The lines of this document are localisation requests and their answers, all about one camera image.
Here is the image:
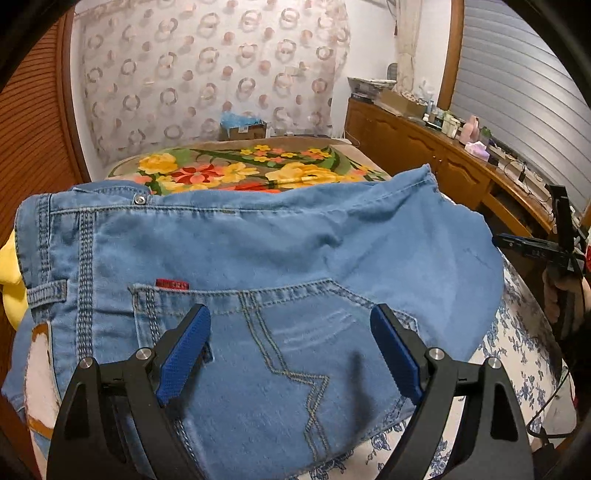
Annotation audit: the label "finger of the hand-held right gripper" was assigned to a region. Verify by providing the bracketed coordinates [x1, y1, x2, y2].
[546, 185, 574, 254]
[492, 233, 555, 260]

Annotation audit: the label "person's right hand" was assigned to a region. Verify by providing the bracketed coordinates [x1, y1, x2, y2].
[541, 267, 591, 325]

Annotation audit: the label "beige lace curtain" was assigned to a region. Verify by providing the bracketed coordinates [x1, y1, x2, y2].
[394, 0, 453, 93]

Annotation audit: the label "blue floral bedsheet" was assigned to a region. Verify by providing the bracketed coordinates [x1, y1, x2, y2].
[286, 194, 578, 480]

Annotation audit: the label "wooden cabinet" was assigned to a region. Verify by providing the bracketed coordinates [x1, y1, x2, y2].
[345, 98, 555, 241]

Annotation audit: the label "white brown printed cloth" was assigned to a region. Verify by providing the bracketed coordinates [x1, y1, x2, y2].
[24, 322, 64, 440]

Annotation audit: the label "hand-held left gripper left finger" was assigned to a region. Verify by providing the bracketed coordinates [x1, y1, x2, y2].
[46, 304, 213, 480]

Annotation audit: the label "circle patterned curtain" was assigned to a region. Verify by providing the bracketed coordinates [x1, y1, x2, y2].
[71, 0, 352, 167]

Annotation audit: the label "blue denim pants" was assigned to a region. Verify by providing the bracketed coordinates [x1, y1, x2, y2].
[0, 165, 505, 480]

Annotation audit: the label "yellow flower blanket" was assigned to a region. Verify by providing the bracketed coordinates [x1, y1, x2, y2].
[104, 144, 393, 197]

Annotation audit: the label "black cable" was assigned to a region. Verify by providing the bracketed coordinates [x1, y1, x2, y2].
[525, 362, 574, 440]

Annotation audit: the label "yellow cloth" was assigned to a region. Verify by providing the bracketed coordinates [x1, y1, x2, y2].
[0, 240, 24, 330]

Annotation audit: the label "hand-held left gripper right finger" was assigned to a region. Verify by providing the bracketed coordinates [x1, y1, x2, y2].
[369, 303, 536, 480]

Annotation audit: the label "open cardboard box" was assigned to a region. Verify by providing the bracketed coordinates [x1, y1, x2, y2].
[379, 88, 428, 117]

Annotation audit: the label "pink figurine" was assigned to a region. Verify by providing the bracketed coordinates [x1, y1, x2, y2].
[462, 115, 482, 145]

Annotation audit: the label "blue plastic bag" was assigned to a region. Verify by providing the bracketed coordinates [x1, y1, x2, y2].
[220, 111, 264, 131]

